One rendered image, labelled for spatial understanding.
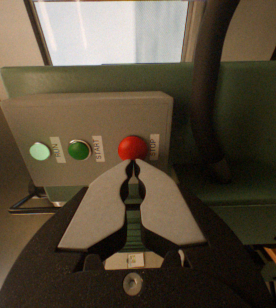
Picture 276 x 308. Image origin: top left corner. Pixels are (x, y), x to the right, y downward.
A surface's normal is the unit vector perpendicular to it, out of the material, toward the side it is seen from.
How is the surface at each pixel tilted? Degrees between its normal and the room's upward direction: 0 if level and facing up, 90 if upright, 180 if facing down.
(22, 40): 90
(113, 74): 90
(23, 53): 90
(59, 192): 90
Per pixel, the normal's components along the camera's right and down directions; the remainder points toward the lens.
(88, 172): 0.03, 0.47
